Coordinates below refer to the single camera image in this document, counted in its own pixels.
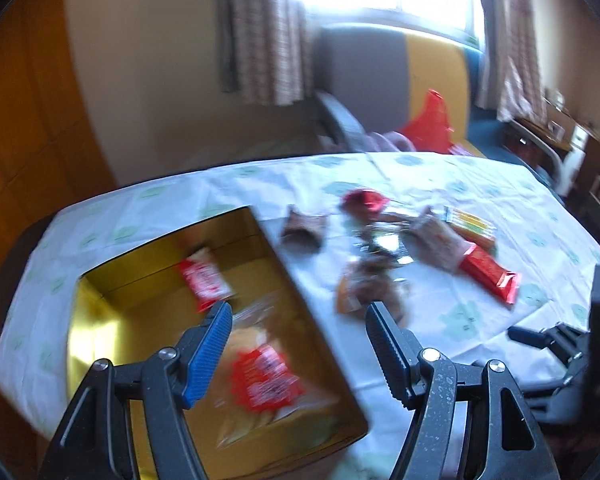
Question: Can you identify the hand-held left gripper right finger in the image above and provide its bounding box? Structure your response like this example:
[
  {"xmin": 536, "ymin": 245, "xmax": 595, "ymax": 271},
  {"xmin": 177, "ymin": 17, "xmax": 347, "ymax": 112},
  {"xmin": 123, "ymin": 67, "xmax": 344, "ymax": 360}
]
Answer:
[{"xmin": 365, "ymin": 301, "xmax": 561, "ymax": 480}]

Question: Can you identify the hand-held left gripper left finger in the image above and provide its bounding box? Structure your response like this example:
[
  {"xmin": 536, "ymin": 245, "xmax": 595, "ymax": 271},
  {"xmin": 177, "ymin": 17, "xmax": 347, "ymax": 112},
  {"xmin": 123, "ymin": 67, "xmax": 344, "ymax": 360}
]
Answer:
[{"xmin": 40, "ymin": 301, "xmax": 233, "ymax": 480}]

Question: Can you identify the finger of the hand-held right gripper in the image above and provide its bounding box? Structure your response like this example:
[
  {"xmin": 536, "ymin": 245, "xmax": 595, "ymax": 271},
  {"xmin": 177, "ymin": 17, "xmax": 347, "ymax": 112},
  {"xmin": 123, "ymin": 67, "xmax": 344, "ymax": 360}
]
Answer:
[
  {"xmin": 508, "ymin": 323, "xmax": 588, "ymax": 358},
  {"xmin": 472, "ymin": 359, "xmax": 581, "ymax": 413}
]

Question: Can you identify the clear cracker packet red label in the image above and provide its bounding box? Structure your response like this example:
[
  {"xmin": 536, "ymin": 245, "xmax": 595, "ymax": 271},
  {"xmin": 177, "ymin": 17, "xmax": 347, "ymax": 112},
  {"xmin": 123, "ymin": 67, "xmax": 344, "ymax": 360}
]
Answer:
[{"xmin": 212, "ymin": 300, "xmax": 341, "ymax": 448}]

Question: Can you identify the clear packet of brown pastry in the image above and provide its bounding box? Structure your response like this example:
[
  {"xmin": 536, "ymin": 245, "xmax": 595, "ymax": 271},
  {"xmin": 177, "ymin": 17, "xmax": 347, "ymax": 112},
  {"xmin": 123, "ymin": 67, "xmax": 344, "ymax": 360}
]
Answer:
[{"xmin": 335, "ymin": 257, "xmax": 413, "ymax": 321}]

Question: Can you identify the long bright red snack packet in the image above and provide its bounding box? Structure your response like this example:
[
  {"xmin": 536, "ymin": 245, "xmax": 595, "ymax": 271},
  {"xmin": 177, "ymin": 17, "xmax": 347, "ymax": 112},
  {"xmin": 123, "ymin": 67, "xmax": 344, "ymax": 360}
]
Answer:
[{"xmin": 457, "ymin": 242, "xmax": 523, "ymax": 306}]

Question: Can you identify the small red snack packet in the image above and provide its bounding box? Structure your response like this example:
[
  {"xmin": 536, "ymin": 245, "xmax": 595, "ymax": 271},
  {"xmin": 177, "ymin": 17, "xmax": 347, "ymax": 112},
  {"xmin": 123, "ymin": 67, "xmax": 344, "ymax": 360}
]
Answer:
[{"xmin": 176, "ymin": 247, "xmax": 236, "ymax": 313}]

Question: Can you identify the gold box with maroon sides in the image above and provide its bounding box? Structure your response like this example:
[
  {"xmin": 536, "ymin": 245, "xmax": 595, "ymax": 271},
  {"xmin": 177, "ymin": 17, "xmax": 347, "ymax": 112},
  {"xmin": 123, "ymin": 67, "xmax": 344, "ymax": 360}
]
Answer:
[{"xmin": 66, "ymin": 205, "xmax": 370, "ymax": 466}]

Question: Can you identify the silver foil snack packet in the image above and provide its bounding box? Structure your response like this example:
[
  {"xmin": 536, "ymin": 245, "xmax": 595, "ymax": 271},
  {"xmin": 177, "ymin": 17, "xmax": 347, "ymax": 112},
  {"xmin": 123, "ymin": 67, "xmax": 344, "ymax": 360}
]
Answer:
[{"xmin": 352, "ymin": 225, "xmax": 413, "ymax": 266}]

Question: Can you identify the large brown snack packet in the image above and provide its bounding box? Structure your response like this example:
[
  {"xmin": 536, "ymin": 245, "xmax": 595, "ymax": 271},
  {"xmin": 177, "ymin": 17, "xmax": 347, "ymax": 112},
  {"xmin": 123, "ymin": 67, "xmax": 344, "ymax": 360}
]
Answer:
[{"xmin": 410, "ymin": 207, "xmax": 468, "ymax": 273}]

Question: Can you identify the small brown snack packet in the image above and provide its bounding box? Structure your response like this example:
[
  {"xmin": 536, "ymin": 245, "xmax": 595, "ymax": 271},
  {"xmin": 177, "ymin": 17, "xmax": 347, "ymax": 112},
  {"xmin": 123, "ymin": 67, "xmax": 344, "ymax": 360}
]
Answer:
[{"xmin": 280, "ymin": 205, "xmax": 328, "ymax": 253}]

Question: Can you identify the dark red foil snack packet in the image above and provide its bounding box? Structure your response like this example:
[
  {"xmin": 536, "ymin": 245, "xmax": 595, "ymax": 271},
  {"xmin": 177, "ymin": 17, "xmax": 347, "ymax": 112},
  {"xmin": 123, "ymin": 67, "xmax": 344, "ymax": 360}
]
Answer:
[{"xmin": 341, "ymin": 187, "xmax": 391, "ymax": 221}]

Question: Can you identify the yellow green cracker packet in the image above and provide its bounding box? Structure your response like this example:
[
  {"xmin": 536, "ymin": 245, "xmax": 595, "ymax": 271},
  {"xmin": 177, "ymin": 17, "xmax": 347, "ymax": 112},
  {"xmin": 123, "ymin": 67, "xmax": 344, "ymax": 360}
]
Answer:
[{"xmin": 442, "ymin": 206, "xmax": 496, "ymax": 248}]

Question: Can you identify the dark wooden cabinet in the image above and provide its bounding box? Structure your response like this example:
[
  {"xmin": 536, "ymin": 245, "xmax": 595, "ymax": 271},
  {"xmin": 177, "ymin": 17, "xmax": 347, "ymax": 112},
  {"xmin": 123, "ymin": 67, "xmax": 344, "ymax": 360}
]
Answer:
[{"xmin": 510, "ymin": 87, "xmax": 600, "ymax": 206}]

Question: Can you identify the white container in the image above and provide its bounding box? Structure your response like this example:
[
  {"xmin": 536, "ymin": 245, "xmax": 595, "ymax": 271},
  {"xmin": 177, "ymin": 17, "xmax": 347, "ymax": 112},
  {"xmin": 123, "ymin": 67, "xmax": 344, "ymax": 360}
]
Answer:
[{"xmin": 560, "ymin": 127, "xmax": 589, "ymax": 186}]

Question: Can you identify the white printed tablecloth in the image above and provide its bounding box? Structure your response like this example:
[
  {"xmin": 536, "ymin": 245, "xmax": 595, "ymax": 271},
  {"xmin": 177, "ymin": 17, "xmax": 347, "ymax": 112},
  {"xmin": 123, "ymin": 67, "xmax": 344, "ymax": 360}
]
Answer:
[{"xmin": 0, "ymin": 152, "xmax": 600, "ymax": 480}]

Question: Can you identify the red plastic bag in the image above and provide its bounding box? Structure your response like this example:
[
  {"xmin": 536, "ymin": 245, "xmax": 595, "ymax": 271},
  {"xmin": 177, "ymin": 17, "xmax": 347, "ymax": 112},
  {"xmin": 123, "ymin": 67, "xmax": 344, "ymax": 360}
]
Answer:
[{"xmin": 397, "ymin": 89, "xmax": 456, "ymax": 153}]

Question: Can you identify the checked beige curtain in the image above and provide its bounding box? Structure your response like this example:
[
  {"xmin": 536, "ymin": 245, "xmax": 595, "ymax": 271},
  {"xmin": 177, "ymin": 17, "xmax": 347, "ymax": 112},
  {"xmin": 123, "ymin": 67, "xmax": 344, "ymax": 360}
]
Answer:
[
  {"xmin": 477, "ymin": 0, "xmax": 548, "ymax": 123},
  {"xmin": 220, "ymin": 0, "xmax": 313, "ymax": 107}
]

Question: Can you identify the grey yellow blue sofa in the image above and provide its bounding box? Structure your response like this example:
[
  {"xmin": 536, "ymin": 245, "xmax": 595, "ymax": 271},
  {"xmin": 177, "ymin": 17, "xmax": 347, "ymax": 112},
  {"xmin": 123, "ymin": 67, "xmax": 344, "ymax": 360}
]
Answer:
[{"xmin": 314, "ymin": 22, "xmax": 566, "ymax": 196}]

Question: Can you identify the wooden wardrobe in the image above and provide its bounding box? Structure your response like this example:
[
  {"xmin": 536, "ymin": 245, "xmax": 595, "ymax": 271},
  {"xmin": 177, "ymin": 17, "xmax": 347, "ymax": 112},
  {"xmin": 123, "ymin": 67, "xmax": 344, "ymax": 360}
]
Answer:
[{"xmin": 0, "ymin": 0, "xmax": 118, "ymax": 281}]

